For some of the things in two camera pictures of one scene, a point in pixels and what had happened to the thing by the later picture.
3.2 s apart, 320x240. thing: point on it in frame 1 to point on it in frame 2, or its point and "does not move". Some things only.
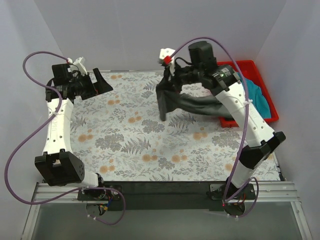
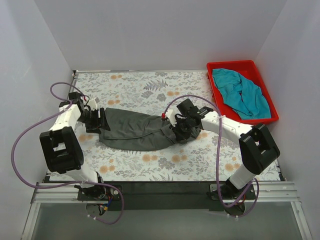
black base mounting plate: [164, 196] does not move
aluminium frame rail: [49, 193] does not move
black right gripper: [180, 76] to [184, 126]
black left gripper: [90, 86] to [100, 120]
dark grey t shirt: [178, 73] to [136, 131]
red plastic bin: [248, 68] does not move
